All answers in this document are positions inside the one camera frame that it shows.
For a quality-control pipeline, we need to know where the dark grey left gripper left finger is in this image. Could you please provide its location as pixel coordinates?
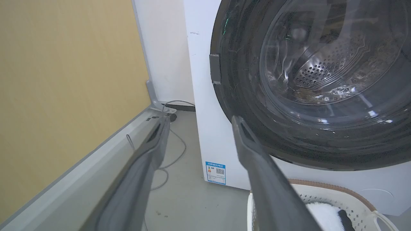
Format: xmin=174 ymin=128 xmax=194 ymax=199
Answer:
xmin=79 ymin=116 xmax=171 ymax=231

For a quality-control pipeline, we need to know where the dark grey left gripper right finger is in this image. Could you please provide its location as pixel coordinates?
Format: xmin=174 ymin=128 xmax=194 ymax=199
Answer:
xmin=232 ymin=115 xmax=322 ymax=231

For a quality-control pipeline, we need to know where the black round washing machine door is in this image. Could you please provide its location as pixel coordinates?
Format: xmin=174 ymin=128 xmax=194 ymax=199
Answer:
xmin=210 ymin=0 xmax=411 ymax=171

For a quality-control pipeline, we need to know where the white washing machine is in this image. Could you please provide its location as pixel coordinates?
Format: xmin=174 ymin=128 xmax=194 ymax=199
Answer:
xmin=183 ymin=0 xmax=411 ymax=216

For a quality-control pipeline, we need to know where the white and black plush toy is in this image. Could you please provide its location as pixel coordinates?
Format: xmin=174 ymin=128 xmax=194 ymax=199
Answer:
xmin=305 ymin=202 xmax=355 ymax=231

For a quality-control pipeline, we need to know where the blue energy label sticker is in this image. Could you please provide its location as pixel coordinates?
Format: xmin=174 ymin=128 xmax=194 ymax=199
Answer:
xmin=205 ymin=161 xmax=226 ymax=185

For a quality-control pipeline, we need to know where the white plastic laundry basket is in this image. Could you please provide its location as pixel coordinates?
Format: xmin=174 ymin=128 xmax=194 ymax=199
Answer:
xmin=247 ymin=179 xmax=399 ymax=231

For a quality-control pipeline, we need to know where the thin grey cable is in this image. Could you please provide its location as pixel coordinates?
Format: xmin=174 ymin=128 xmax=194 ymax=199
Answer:
xmin=126 ymin=100 xmax=196 ymax=191

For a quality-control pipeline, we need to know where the grey metal corner bracket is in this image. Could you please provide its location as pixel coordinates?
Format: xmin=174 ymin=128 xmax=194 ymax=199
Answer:
xmin=146 ymin=80 xmax=177 ymax=114

